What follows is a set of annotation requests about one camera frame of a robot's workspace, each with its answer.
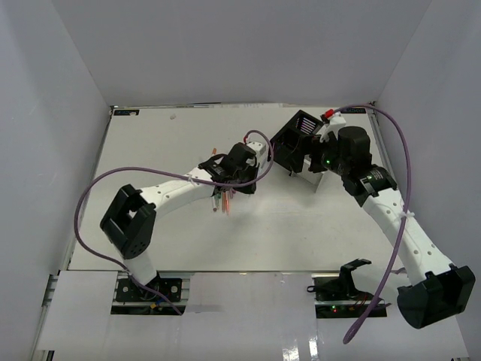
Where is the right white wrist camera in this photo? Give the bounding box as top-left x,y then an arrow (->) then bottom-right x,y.
319,109 -> 346,143

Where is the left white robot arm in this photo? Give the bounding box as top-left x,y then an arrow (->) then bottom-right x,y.
100,141 -> 268,300

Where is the white slotted container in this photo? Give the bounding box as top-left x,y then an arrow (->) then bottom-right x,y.
298,156 -> 324,193

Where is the black slotted container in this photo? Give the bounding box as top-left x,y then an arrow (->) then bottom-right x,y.
271,110 -> 324,174

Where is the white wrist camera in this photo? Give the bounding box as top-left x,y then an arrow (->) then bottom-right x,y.
319,109 -> 346,143
247,141 -> 269,174

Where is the left blue table label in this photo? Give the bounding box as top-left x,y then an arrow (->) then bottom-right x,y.
113,109 -> 140,117

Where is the purple cable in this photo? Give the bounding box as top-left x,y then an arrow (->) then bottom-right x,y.
73,129 -> 275,316
325,105 -> 410,345

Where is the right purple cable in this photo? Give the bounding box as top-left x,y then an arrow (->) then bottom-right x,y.
325,105 -> 410,345

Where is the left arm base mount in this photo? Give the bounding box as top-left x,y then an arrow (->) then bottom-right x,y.
110,275 -> 189,316

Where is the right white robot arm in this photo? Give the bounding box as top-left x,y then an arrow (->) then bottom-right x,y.
309,126 -> 476,329

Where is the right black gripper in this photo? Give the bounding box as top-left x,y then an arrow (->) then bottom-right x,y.
285,132 -> 349,177

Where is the blue table label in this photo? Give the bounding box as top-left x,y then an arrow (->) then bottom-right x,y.
342,107 -> 366,114
113,109 -> 140,117

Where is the right blue table label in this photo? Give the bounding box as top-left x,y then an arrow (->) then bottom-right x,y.
342,107 -> 366,114

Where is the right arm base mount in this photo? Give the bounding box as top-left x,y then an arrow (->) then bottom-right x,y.
306,259 -> 374,320

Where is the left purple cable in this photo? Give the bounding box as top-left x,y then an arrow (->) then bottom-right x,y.
73,129 -> 275,316

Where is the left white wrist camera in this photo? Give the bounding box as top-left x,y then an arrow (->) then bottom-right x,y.
247,141 -> 269,174

